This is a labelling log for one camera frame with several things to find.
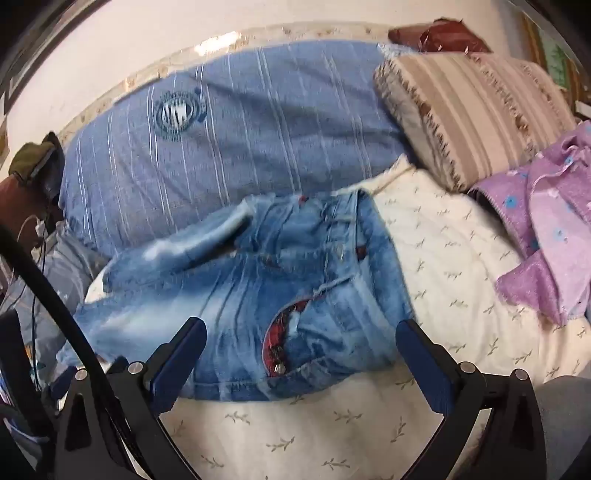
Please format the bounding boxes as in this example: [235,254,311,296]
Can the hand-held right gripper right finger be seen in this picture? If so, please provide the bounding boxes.
[396,318,548,480]

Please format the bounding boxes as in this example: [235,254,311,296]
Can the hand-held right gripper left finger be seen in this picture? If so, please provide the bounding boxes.
[54,316,207,480]

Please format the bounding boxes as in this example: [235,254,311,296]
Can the blue denim pants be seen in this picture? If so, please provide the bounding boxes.
[58,189,416,402]

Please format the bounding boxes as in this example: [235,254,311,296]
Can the cream leaf-print bedsheet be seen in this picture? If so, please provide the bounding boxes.
[85,154,591,480]

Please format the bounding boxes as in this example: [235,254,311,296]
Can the olive green cap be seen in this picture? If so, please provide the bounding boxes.
[8,131,63,181]

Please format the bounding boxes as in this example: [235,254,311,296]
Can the purple floral cloth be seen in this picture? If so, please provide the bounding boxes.
[468,121,591,328]

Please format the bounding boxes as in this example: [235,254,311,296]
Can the beige striped pillow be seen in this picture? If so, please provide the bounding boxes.
[373,52,578,193]

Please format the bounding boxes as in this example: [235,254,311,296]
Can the dark red pillow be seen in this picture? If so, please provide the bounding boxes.
[388,18,492,55]

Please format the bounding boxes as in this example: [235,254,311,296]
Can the thick black cable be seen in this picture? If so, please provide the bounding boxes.
[0,225,153,480]

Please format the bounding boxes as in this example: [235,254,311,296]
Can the white charger cable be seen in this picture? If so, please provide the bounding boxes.
[18,215,49,241]

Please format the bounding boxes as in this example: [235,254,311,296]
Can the framed wall picture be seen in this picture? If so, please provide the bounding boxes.
[522,14,583,93]

